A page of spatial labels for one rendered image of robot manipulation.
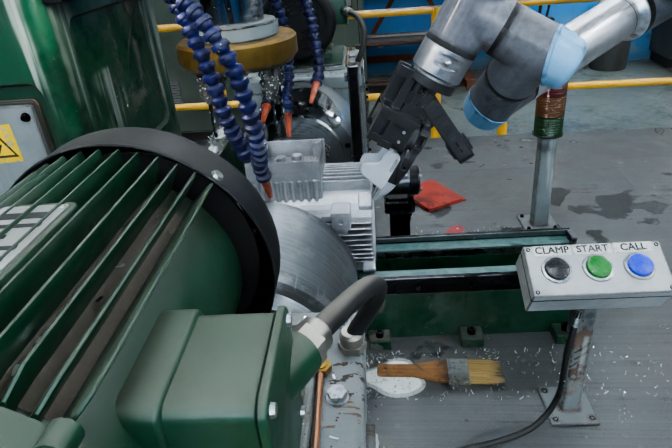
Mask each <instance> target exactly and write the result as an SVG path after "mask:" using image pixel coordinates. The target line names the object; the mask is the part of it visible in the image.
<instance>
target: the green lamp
mask: <svg viewBox="0 0 672 448"><path fill-rule="evenodd" d="M564 116H565V115H564ZM564 116H562V117H559V118H543V117H539V116H537V115H536V114H535V118H534V129H533V132H534V134H536V135H538V136H542V137H557V136H560V135H561V134H562V132H563V131H562V130H563V123H564Z"/></svg>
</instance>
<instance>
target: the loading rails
mask: <svg viewBox="0 0 672 448"><path fill-rule="evenodd" d="M577 239H578V237H577V236H576V234H575V233H574V232H573V230H572V229H571V228H570V227H562V228H542V229H521V230H501V231H480V232H460V233H440V234H419V235H399V236H378V237H376V272H375V273H364V272H363V270H357V275H358V280H359V279H361V278H363V277H366V276H369V275H373V274H374V275H379V276H381V277H382V278H383V279H385V281H386V283H387V286H388V289H387V294H386V297H385V300H384V302H383V304H382V306H381V308H380V310H379V311H378V313H377V315H376V316H375V318H374V320H373V321H372V323H371V324H370V325H369V327H368V328H367V330H366V331H365V338H369V350H371V351H372V350H391V349H392V342H391V337H411V336H439V335H458V336H459V340H460V344H461V347H483V346H484V341H485V338H484V335H483V334H495V333H524V332H550V333H551V335H552V337H553V339H554V341H555V343H556V344H565V338H566V332H567V325H568V318H569V312H570V310H547V311H526V310H525V306H524V301H523V296H522V292H521V287H520V282H519V277H518V273H517V268H516V262H517V259H518V257H519V255H520V250H522V248H523V247H533V246H555V245H576V243H577Z"/></svg>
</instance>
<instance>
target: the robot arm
mask: <svg viewBox="0 0 672 448"><path fill-rule="evenodd" d="M671 17H672V0H601V1H600V3H599V4H598V5H597V6H595V7H593V8H592V9H590V10H588V11H587V12H585V13H584V14H582V15H580V16H579V17H577V18H575V19H574V20H572V21H571V22H569V23H567V24H566V25H564V24H559V23H557V22H555V21H553V20H551V19H549V18H547V17H545V16H544V15H542V14H540V13H538V12H536V11H534V10H532V9H530V8H528V7H527V6H525V5H523V4H521V3H519V2H517V0H444V2H443V4H442V6H441V8H440V10H439V12H438V14H437V16H436V17H435V19H434V21H433V23H432V25H431V27H430V29H429V31H428V32H427V34H426V35H425V37H424V39H423V41H422V43H421V45H420V47H419V48H418V50H417V52H416V54H415V56H414V58H413V62H414V64H412V65H411V64H409V63H407V62H405V61H402V60H400V61H399V63H398V65H397V67H396V69H395V71H394V73H393V75H392V76H391V78H390V80H389V82H388V84H387V86H386V88H385V90H384V92H383V93H380V95H379V97H378V99H377V101H376V103H375V105H374V107H373V109H372V110H371V112H370V114H369V116H368V118H367V120H366V123H368V124H371V126H370V128H369V130H368V131H367V136H366V138H368V139H371V140H373V141H375V142H377V145H379V146H381V147H382V149H381V150H380V151H379V152H378V153H365V154H363V155H362V157H361V159H360V163H361V165H362V166H361V168H360V171H361V174H362V175H363V176H364V177H366V178H367V179H368V180H370V181H371V182H372V183H373V184H375V185H376V188H375V191H374V193H373V196H372V199H373V200H375V201H377V200H378V199H380V198H382V197H383V196H385V195H387V194H388V193H389V192H390V191H391V190H392V189H393V188H394V187H395V186H396V185H398V183H399V182H400V181H401V180H402V178H403V177H404V176H405V175H406V173H407V172H408V171H409V169H410V167H411V166H412V164H413V162H414V161H415V159H416V157H417V155H418V154H419V153H420V152H421V151H422V149H423V147H424V145H425V143H426V141H427V139H428V137H429V135H430V129H431V128H433V127H435V128H436V130H437V131H438V133H439V134H440V135H441V137H442V138H443V140H444V141H445V143H446V144H445V146H446V148H447V150H448V153H449V154H450V155H451V156H452V157H453V158H454V160H456V159H457V160H458V161H459V163H460V164H462V163H464V162H465V161H467V160H469V159H470V158H472V157H473V156H474V153H473V151H472V149H473V147H472V145H471V142H470V139H469V138H468V137H466V136H465V134H464V133H462V134H461V133H460V132H459V130H458V129H457V127H456V126H455V124H454V123H453V121H452V120H451V118H450V117H449V115H448V114H447V112H446V111H445V109H444V108H443V106H442V105H441V104H440V102H439V100H438V99H437V97H436V96H435V95H436V93H439V94H441V95H444V96H451V95H452V94H453V92H454V90H455V88H456V87H455V86H457V85H459V84H460V83H461V81H462V79H463V77H464V76H465V74H466V72H467V71H468V69H469V67H470V66H471V64H472V62H473V61H474V59H475V58H476V56H477V54H478V53H479V51H480V50H481V51H483V52H485V53H486V54H487V55H489V56H491V57H493V60H492V61H491V62H490V64H489V65H488V66H487V68H486V69H485V71H484V72H483V73H482V75H481V76H480V78H479V79H478V80H477V82H476V83H475V85H473V86H472V87H471V88H470V90H469V93H468V95H467V97H466V99H465V101H464V104H463V110H464V114H465V116H466V118H467V120H468V121H469V122H470V123H471V124H472V125H473V126H475V127H477V128H479V129H482V130H494V129H497V128H499V127H500V126H501V125H502V124H504V123H506V122H507V121H508V120H509V118H510V116H511V115H512V114H514V113H515V112H516V111H518V110H519V109H521V108H522V107H524V106H525V105H527V104H528V103H530V102H531V101H533V100H534V99H536V98H537V97H539V96H540V95H542V94H543V93H545V92H546V91H548V90H549V89H554V90H555V89H558V88H561V87H562V86H563V85H565V84H566V83H567V82H568V80H569V79H570V78H571V77H572V75H573V74H574V73H575V72H576V71H578V70H579V69H581V68H582V67H584V66H585V65H587V64H588V63H590V62H592V61H593V60H595V59H596V58H598V57H599V56H601V55H602V54H604V53H605V52H607V51H608V50H610V49H611V48H613V47H614V46H616V45H617V44H619V43H620V42H622V41H630V40H634V39H636V38H638V37H640V36H641V35H643V34H644V33H646V32H648V31H649V30H651V29H653V28H654V27H656V26H658V25H659V24H661V23H663V22H664V21H666V20H668V19H670V18H671ZM421 88H422V91H419V90H420V89H421ZM379 102H380V103H381V107H380V109H379V111H378V113H377V115H374V117H371V116H372V114H373V112H374V110H375V108H376V107H377V105H378V103H379Z"/></svg>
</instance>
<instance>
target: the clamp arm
mask: <svg viewBox="0 0 672 448"><path fill-rule="evenodd" d="M344 80H345V82H347V81H348V90H349V104H350V119H351V133H352V147H353V152H350V161H354V162H360V159H361V157H362V155H363V154H364V150H363V134H362V117H361V101H360V85H359V68H358V62H351V63H347V72H345V73H344Z"/></svg>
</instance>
